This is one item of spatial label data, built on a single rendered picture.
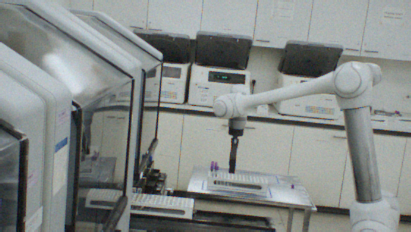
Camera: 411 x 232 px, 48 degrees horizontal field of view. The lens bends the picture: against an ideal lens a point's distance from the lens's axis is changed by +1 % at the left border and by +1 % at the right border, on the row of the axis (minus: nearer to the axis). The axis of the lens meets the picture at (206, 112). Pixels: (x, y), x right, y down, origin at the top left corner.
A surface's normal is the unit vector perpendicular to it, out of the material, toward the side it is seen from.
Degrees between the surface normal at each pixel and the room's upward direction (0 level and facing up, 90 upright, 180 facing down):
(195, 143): 90
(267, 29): 90
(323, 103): 90
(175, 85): 90
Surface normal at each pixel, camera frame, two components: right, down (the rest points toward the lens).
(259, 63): -0.01, 0.17
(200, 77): 0.05, -0.36
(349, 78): -0.47, 0.01
